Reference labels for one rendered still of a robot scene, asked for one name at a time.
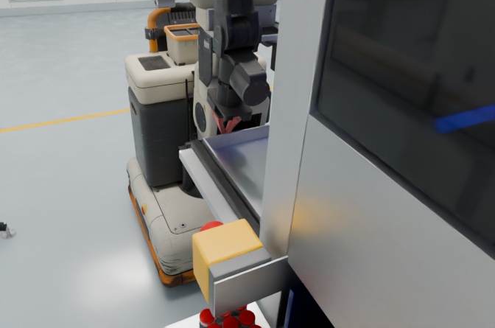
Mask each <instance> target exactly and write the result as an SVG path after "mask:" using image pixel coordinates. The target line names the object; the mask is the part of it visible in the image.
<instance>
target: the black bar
mask: <svg viewBox="0 0 495 328"><path fill-rule="evenodd" d="M191 147H192V149H193V151H194V153H195V154H196V156H197V157H198V158H199V160H200V162H201V163H202V165H203V166H204V168H205V169H206V171H207V173H208V174H209V175H210V177H211V179H212V180H213V182H214V183H215V184H216V186H217V188H218V189H219V191H220V192H221V193H222V195H223V197H224V198H225V199H226V201H227V202H228V204H229V206H230V207H231V208H232V210H233V211H234V213H235V215H236V216H237V217H238V219H239V220H241V219H246V221H247V222H248V224H249V225H250V227H251V228H252V229H253V231H254V232H255V234H256V236H257V237H258V238H259V233H260V225H259V224H258V223H257V221H256V219H255V218H254V217H253V215H252V214H251V213H250V211H249V210H248V208H247V207H246V205H245V204H244V203H243V202H242V200H241V198H240V197H239V196H238V195H237V193H236V191H235V190H234V188H233V187H232V186H231V185H230V183H229V182H228V180H227V179H226V177H225V176H224V175H223V174H222V172H221V170H220V169H219V167H218V166H217V165H216V164H215V162H214V160H213V159H212V158H211V157H210V155H209V154H208V152H207V151H206V149H205V148H204V146H203V145H202V144H201V143H200V141H199V140H198V139H197V140H193V141H191Z"/></svg>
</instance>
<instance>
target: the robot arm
mask: <svg viewBox="0 0 495 328"><path fill-rule="evenodd" d="M213 2H214V14H213V19H214V42H213V50H214V51H215V52H216V53H217V55H218V56H219V57H220V68H219V76H218V84H217V88H209V89H208V90H207V99H206V101H207V102H208V104H209V105H210V107H211V108H210V109H211V112H212V114H213V116H214V119H215V121H216V123H217V126H218V128H219V129H220V133H221V134H224V133H230V132H231V131H232V130H233V128H234V127H235V126H236V125H237V124H238V123H239V122H240V121H241V120H242V121H243V122H244V121H248V120H251V116H252V112H253V110H252V109H251V107H250V106H256V105H259V104H261V103H262V102H264V101H265V100H266V98H267V97H268V95H269V93H270V85H269V83H268V82H267V73H266V71H265V70H264V69H263V67H262V66H261V65H260V64H259V62H258V59H259V58H258V57H257V56H256V55H255V54H254V52H257V51H258V47H259V43H261V37H262V26H261V23H260V22H259V11H255V7H254V0H213ZM234 14H237V16H236V17H232V16H231V15H234ZM224 121H228V124H227V126H226V129H225V128H224V124H223V122H224Z"/></svg>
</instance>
